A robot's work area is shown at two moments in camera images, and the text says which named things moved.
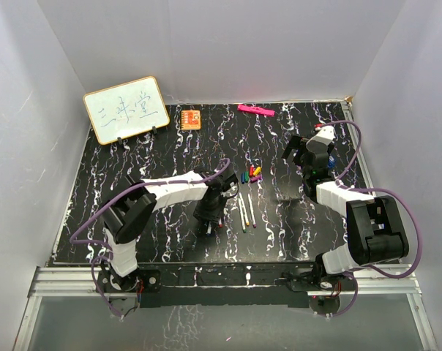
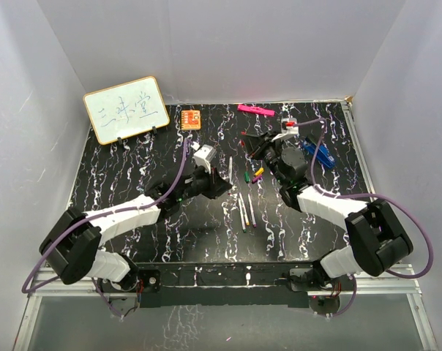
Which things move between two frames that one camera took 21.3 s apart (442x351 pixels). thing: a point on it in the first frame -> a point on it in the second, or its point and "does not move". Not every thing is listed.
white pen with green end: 241,215 does not move
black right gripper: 296,143 -> 260,144
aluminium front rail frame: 84,283 does not move
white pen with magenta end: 252,211 does not move
